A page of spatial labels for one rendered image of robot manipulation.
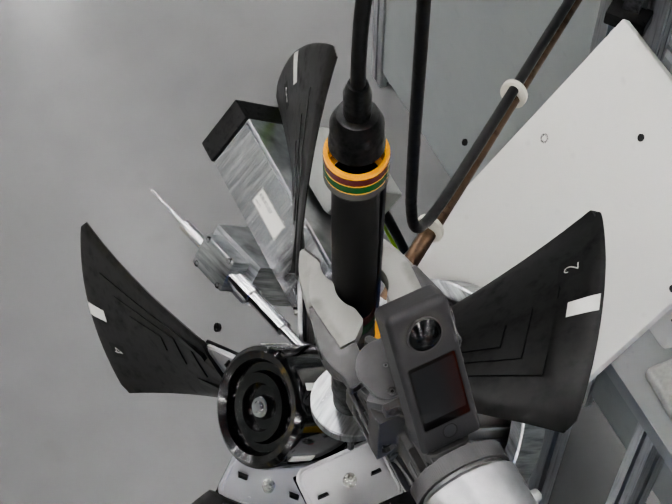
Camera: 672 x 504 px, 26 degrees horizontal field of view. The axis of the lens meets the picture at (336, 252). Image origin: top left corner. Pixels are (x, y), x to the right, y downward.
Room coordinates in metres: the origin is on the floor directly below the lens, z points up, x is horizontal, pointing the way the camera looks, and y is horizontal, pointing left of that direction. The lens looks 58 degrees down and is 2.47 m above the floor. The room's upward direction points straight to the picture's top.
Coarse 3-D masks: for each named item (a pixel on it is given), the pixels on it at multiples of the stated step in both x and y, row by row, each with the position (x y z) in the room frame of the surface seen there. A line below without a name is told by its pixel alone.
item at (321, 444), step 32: (256, 352) 0.66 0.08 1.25; (288, 352) 0.66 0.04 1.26; (224, 384) 0.65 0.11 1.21; (256, 384) 0.64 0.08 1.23; (288, 384) 0.62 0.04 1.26; (224, 416) 0.62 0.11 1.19; (288, 416) 0.60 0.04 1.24; (256, 448) 0.59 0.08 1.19; (288, 448) 0.57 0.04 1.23; (320, 448) 0.58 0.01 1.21
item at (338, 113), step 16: (352, 96) 0.55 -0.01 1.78; (368, 96) 0.55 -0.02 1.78; (336, 112) 0.56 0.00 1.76; (352, 112) 0.55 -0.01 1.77; (368, 112) 0.55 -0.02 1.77; (336, 128) 0.55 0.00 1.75; (352, 128) 0.54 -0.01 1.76; (368, 128) 0.54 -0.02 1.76; (384, 128) 0.55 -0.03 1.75; (336, 144) 0.54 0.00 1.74; (352, 144) 0.54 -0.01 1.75; (368, 144) 0.54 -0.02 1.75; (384, 144) 0.55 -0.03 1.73; (352, 160) 0.54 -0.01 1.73; (368, 160) 0.54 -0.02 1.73; (336, 384) 0.54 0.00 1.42; (336, 400) 0.55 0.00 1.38
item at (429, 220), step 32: (416, 0) 0.63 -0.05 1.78; (352, 32) 0.56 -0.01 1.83; (416, 32) 0.63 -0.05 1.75; (544, 32) 0.88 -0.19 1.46; (352, 64) 0.55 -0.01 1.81; (416, 64) 0.63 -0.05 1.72; (416, 96) 0.63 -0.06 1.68; (512, 96) 0.81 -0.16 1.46; (416, 128) 0.63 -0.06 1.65; (416, 160) 0.63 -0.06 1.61; (416, 192) 0.63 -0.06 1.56; (448, 192) 0.70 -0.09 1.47; (416, 224) 0.64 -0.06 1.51
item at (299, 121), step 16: (304, 48) 0.93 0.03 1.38; (320, 48) 0.90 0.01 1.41; (288, 64) 0.96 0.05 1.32; (304, 64) 0.92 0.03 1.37; (320, 64) 0.88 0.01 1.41; (288, 80) 0.95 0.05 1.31; (304, 80) 0.90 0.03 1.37; (320, 80) 0.87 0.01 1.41; (288, 96) 0.93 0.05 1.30; (304, 96) 0.88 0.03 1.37; (320, 96) 0.85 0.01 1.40; (288, 112) 0.92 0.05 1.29; (304, 112) 0.86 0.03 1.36; (320, 112) 0.84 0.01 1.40; (288, 128) 0.91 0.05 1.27; (304, 128) 0.85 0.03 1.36; (288, 144) 0.91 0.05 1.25; (304, 144) 0.83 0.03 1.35; (304, 160) 0.82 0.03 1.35; (304, 176) 0.80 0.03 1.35; (304, 192) 0.79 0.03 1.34; (304, 208) 0.77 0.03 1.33
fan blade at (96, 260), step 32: (96, 256) 0.85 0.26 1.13; (96, 288) 0.84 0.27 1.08; (128, 288) 0.80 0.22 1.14; (96, 320) 0.83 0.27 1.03; (128, 320) 0.79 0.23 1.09; (160, 320) 0.76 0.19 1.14; (128, 352) 0.79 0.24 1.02; (160, 352) 0.76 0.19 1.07; (192, 352) 0.73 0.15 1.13; (128, 384) 0.78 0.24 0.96; (160, 384) 0.76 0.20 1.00; (192, 384) 0.73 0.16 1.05
